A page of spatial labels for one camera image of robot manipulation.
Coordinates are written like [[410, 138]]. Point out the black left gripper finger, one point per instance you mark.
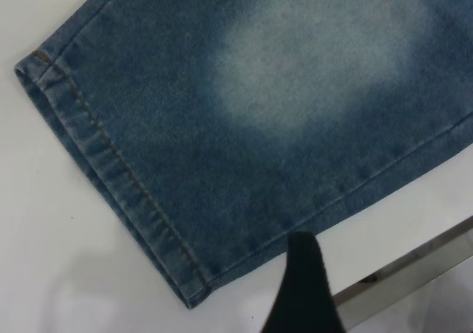
[[303, 292]]

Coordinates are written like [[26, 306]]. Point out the blue faded denim jeans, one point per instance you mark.
[[229, 126]]

